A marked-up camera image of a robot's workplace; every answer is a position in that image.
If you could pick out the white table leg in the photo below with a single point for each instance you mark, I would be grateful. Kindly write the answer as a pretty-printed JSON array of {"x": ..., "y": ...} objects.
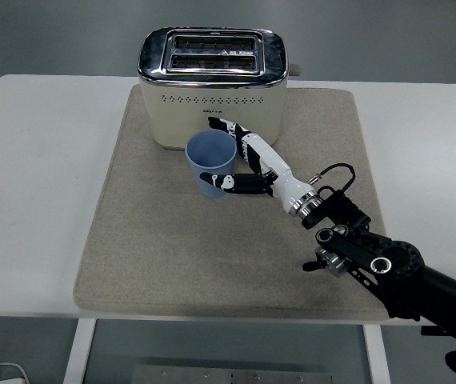
[
  {"x": 78, "y": 352},
  {"x": 377, "y": 356}
]

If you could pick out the black table control panel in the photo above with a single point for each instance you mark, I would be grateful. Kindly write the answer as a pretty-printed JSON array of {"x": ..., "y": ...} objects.
[{"x": 430, "y": 331}]

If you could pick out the cream and chrome toaster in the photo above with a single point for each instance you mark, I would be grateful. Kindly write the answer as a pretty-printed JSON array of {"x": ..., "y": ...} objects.
[{"x": 180, "y": 112}]

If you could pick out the blue ribbed plastic cup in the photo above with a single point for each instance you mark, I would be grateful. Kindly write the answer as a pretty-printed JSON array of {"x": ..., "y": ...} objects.
[{"x": 206, "y": 188}]

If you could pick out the beige felt mat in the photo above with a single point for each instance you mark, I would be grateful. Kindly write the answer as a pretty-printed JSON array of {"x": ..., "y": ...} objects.
[{"x": 172, "y": 256}]

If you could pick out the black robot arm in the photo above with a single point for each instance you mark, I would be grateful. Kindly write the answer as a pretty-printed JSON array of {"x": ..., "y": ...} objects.
[{"x": 404, "y": 264}]

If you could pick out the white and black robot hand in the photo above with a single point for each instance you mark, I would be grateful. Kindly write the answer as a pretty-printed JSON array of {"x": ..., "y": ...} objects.
[{"x": 286, "y": 184}]

